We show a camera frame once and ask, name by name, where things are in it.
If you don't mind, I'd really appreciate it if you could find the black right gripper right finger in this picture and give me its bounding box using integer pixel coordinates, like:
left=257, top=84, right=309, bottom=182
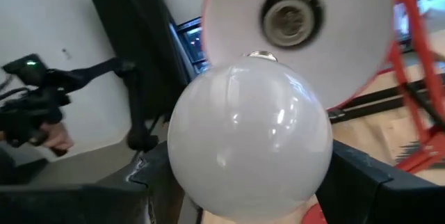
left=315, top=139, right=445, bottom=224

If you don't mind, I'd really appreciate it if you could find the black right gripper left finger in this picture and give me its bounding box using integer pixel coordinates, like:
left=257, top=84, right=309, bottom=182
left=0, top=140, right=186, bottom=224

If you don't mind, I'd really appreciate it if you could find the red desk lamp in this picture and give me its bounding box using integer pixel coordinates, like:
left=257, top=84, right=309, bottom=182
left=200, top=0, right=445, bottom=224

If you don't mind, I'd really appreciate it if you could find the white lightbulb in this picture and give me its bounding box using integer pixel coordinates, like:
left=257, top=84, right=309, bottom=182
left=167, top=50, right=334, bottom=223

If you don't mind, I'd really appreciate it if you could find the person's hand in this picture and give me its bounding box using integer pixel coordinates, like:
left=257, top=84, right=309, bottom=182
left=40, top=121, right=74, bottom=152

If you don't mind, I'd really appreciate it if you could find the black upright column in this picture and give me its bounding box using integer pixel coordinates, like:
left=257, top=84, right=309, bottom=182
left=82, top=0, right=196, bottom=122

